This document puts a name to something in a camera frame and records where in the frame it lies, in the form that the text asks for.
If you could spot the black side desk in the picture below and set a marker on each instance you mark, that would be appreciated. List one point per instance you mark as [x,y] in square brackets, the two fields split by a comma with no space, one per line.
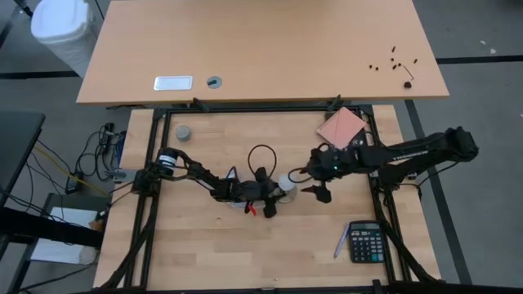
[16,139]

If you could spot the black calculator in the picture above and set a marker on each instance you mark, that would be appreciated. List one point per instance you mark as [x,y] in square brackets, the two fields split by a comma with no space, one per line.
[367,243]

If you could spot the metal lamp socket base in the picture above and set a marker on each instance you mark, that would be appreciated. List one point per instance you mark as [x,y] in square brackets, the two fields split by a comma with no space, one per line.
[291,197]

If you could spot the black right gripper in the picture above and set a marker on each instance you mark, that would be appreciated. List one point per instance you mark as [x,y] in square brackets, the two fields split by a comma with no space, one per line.
[329,171]

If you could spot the black aluminium table frame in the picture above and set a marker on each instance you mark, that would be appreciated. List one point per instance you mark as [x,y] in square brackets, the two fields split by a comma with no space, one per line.
[157,122]

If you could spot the black allen key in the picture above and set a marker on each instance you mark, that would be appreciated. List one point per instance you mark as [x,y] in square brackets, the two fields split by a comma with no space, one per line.
[409,72]

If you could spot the purple pen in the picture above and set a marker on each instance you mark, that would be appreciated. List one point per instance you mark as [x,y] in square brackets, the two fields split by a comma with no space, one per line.
[340,243]

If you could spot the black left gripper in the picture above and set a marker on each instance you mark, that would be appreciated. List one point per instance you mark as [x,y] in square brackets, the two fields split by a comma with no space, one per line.
[253,192]

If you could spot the beige wooden desk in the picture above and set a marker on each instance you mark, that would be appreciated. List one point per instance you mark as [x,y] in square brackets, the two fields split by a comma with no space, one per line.
[265,41]

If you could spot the white floor box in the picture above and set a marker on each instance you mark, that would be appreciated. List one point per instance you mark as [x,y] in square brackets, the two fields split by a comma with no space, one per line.
[61,237]

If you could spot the white trash bin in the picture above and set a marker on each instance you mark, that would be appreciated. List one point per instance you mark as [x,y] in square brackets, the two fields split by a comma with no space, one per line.
[61,24]

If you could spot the white lightbulb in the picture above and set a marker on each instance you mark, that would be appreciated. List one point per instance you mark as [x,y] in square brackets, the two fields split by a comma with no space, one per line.
[286,182]

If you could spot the black power adapter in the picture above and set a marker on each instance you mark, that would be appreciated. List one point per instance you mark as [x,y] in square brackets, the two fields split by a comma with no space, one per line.
[74,183]

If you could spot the small black knob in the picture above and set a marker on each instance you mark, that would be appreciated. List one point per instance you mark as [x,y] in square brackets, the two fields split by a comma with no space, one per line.
[407,85]

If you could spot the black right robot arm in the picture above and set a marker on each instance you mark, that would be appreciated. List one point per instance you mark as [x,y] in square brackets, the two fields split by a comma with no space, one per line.
[408,151]

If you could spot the small grey round cap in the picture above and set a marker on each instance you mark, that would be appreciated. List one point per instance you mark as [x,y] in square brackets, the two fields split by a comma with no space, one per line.
[183,133]

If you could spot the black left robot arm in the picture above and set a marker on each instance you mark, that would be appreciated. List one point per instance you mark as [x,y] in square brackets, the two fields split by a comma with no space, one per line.
[204,177]

